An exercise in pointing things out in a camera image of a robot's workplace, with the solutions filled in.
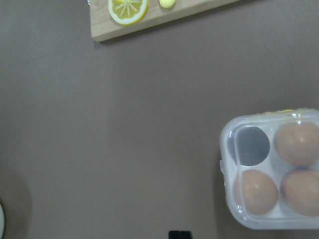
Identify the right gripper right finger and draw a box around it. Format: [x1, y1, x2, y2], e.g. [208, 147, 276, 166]
[179, 231, 192, 239]

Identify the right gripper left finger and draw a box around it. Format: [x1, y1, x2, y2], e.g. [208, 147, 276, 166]
[168, 231, 180, 239]

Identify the brown egg from bowl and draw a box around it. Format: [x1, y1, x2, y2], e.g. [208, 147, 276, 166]
[233, 170, 279, 216]

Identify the clear plastic egg box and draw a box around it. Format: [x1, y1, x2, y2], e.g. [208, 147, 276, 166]
[220, 109, 319, 230]

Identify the brown egg in box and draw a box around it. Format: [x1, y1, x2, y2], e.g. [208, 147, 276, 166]
[281, 169, 319, 217]
[274, 122, 319, 166]

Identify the white bowl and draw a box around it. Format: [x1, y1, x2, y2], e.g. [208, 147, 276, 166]
[0, 204, 5, 239]

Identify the wooden cutting board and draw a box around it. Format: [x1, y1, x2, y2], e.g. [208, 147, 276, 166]
[90, 0, 234, 42]

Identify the yellow plastic knife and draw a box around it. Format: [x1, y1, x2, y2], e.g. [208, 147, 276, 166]
[159, 0, 176, 8]

